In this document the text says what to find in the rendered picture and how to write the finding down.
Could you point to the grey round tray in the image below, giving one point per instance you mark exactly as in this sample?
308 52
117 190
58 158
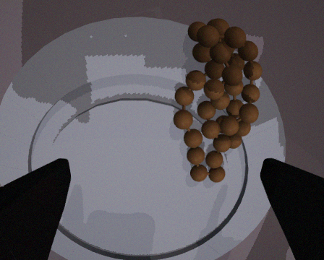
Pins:
102 97

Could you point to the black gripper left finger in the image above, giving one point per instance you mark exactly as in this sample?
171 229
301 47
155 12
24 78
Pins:
30 211

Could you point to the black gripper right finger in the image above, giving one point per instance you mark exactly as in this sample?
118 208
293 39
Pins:
297 198

